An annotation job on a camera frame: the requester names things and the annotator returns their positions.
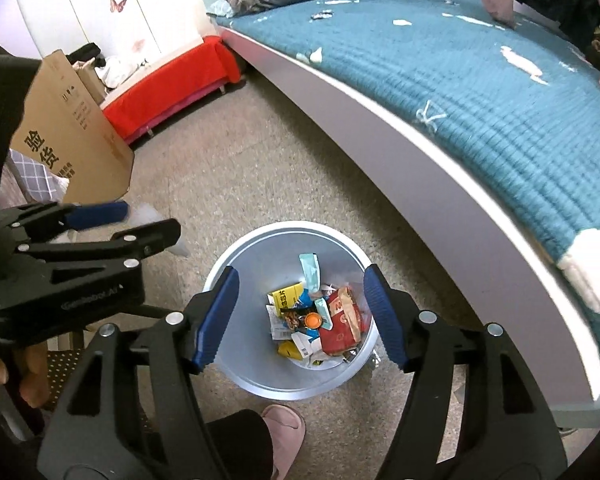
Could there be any red covered bench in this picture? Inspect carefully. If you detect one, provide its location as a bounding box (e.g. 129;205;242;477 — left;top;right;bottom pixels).
101;36;243;143

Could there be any white paper wrapper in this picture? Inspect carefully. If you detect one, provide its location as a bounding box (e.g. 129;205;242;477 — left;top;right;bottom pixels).
290;330;326;368

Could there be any person's left hand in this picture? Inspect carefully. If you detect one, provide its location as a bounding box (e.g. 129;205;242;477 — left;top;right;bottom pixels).
0;344;49;410

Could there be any white plastic bin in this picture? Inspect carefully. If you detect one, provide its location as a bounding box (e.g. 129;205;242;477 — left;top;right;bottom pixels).
202;220;381;401

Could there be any red snack packet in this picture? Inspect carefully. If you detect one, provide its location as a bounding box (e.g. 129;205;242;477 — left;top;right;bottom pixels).
320;285;368;356

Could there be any small cardboard box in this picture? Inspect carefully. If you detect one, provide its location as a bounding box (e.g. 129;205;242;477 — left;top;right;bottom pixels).
74;57;107;106

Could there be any black cloth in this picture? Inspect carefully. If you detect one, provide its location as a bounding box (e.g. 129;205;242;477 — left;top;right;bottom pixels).
70;42;103;68

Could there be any grey checked tablecloth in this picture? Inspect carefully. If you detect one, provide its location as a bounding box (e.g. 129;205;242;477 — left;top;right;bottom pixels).
10;150;71;204

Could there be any black dotted fabric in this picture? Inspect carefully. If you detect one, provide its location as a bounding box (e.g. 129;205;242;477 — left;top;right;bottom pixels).
45;347;88;413

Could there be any person's leg in black trousers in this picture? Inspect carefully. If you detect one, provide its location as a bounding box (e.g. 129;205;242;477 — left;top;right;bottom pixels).
205;409;273;480

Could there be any large cardboard box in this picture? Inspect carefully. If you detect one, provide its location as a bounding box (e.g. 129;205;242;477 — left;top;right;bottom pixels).
10;49;135;206

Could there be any pink slipper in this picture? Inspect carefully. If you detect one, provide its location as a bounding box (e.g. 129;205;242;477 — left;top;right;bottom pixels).
260;404;307;480

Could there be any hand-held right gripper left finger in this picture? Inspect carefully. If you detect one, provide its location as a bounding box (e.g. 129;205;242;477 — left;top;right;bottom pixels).
37;266;241;480

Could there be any light teal wrapper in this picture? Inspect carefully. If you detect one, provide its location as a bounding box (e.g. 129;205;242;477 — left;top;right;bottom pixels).
299;252;323;293

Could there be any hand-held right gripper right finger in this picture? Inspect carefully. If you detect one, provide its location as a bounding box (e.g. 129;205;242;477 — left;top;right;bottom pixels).
362;263;568;480

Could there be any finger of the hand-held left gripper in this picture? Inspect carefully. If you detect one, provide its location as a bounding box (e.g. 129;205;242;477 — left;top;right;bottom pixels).
0;200;130;244
15;218;182;271

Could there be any white cloth pile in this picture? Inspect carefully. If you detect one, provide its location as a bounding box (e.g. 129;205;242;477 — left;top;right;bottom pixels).
100;55;146;88

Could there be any white wardrobe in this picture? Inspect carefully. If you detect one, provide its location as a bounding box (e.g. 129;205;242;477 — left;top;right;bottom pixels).
0;0;216;76

